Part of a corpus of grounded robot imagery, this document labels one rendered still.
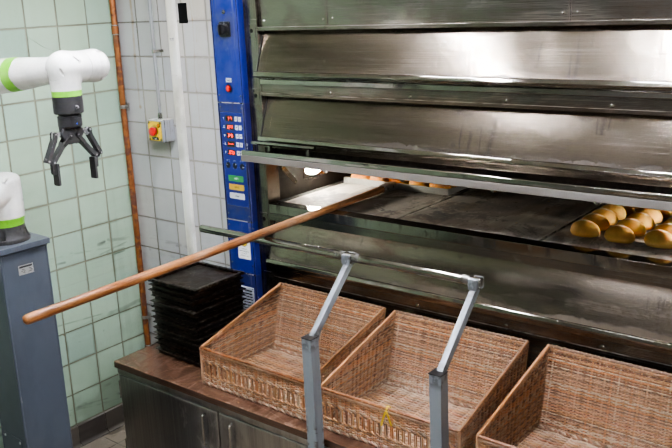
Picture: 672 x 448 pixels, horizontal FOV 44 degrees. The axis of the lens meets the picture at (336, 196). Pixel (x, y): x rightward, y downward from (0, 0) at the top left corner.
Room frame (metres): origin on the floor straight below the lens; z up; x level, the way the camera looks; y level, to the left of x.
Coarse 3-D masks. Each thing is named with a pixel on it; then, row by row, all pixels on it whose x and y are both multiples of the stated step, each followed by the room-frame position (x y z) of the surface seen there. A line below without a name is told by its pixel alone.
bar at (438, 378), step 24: (264, 240) 2.92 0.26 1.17; (384, 264) 2.58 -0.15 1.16; (408, 264) 2.54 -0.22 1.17; (336, 288) 2.62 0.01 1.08; (480, 288) 2.37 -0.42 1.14; (312, 336) 2.52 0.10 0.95; (456, 336) 2.28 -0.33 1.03; (312, 360) 2.50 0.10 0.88; (312, 384) 2.49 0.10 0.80; (432, 384) 2.21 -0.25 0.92; (312, 408) 2.50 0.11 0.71; (432, 408) 2.21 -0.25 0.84; (312, 432) 2.50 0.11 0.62; (432, 432) 2.21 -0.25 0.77
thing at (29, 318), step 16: (368, 192) 3.41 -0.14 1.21; (320, 208) 3.17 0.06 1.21; (336, 208) 3.23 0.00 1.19; (288, 224) 3.01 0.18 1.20; (240, 240) 2.81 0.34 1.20; (192, 256) 2.64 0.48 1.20; (208, 256) 2.69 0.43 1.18; (144, 272) 2.49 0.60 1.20; (160, 272) 2.53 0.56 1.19; (112, 288) 2.38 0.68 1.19; (64, 304) 2.25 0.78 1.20; (80, 304) 2.29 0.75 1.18; (32, 320) 2.17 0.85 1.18
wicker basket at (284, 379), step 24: (288, 288) 3.31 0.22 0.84; (288, 312) 3.28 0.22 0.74; (312, 312) 3.21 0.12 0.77; (336, 312) 3.13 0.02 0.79; (360, 312) 3.07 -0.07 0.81; (384, 312) 3.00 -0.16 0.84; (216, 336) 3.06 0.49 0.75; (240, 336) 3.16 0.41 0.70; (264, 336) 3.26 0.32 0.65; (288, 336) 3.26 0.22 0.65; (336, 336) 3.11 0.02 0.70; (360, 336) 2.89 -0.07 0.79; (216, 360) 2.94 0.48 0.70; (240, 360) 2.85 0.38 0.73; (264, 360) 3.17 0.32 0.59; (288, 360) 3.15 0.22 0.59; (216, 384) 2.95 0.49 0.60; (240, 384) 2.86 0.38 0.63; (264, 384) 2.78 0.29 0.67; (288, 384) 2.71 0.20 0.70; (288, 408) 2.71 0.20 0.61
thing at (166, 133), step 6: (150, 120) 3.75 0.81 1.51; (156, 120) 3.73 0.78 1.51; (162, 120) 3.71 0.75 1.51; (168, 120) 3.73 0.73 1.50; (150, 126) 3.75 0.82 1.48; (156, 126) 3.72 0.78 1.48; (162, 126) 3.71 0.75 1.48; (168, 126) 3.73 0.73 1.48; (162, 132) 3.71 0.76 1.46; (168, 132) 3.73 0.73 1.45; (174, 132) 3.76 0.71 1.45; (150, 138) 3.76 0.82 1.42; (156, 138) 3.73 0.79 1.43; (162, 138) 3.71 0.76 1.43; (168, 138) 3.73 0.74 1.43; (174, 138) 3.75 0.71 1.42
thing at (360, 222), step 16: (272, 208) 3.40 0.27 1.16; (288, 208) 3.34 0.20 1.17; (304, 208) 3.30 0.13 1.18; (352, 224) 3.13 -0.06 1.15; (368, 224) 3.09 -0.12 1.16; (384, 224) 3.04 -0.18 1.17; (400, 224) 2.99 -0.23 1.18; (416, 224) 2.98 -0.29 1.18; (432, 224) 2.97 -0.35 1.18; (448, 240) 2.86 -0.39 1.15; (464, 240) 2.82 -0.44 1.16; (480, 240) 2.78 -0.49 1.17; (496, 240) 2.75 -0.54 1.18; (512, 240) 2.72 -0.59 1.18; (528, 240) 2.72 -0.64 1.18; (544, 256) 2.64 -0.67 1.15; (560, 256) 2.60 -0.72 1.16; (576, 256) 2.57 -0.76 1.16; (592, 256) 2.53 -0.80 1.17; (608, 256) 2.50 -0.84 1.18; (624, 256) 2.50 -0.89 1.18; (640, 256) 2.49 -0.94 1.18; (640, 272) 2.44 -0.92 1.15; (656, 272) 2.41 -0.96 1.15
